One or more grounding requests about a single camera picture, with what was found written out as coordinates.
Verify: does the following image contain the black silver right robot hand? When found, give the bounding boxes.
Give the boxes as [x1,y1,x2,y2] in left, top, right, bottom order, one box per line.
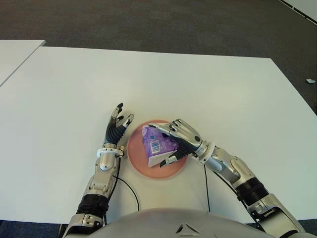
[148,118,204,168]

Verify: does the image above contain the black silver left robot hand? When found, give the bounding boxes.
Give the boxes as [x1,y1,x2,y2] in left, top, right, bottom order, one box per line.
[103,103,135,147]

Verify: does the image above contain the purple tissue paper pack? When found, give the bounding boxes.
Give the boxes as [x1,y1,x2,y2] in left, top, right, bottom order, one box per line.
[141,125,179,168]

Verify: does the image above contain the round pink plate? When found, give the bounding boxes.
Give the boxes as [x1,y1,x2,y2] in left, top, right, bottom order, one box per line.
[126,118,189,179]

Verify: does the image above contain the grey robot torso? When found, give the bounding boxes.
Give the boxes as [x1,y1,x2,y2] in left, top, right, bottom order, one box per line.
[95,208,278,238]

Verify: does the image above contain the white neighbouring table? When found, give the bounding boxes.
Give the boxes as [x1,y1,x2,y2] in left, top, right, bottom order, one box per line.
[0,40,47,87]

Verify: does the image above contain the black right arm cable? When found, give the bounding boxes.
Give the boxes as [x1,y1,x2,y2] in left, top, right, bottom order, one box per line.
[203,163,242,213]

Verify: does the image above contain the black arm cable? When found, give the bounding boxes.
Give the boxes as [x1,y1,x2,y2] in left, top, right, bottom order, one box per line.
[203,163,242,213]
[104,158,140,224]

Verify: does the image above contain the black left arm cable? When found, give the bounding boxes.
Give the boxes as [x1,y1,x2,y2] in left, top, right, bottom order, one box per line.
[104,158,140,224]

